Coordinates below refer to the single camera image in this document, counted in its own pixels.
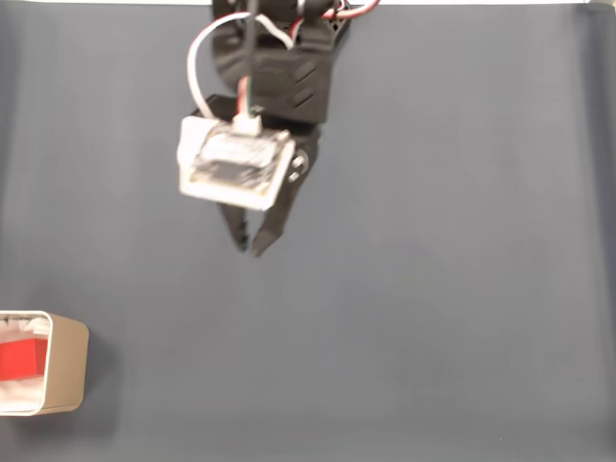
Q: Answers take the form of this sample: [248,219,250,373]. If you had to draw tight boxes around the red cube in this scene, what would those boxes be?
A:
[0,338,49,381]

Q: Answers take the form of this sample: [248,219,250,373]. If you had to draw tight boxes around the white paper box filling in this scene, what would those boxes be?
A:
[0,315,51,411]

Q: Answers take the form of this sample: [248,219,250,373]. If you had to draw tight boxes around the white gripper camera module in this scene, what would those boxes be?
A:
[176,115,295,212]

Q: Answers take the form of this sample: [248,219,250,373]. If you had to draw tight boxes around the red white black servo cable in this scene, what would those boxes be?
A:
[186,13,295,119]
[295,0,382,21]

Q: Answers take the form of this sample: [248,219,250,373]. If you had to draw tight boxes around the black camera cable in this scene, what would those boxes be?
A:
[244,0,259,116]

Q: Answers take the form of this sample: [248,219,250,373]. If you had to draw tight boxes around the blue-grey table mat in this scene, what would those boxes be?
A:
[0,4,616,462]

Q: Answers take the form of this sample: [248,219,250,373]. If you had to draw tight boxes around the beige and white box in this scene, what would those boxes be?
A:
[0,310,90,416]

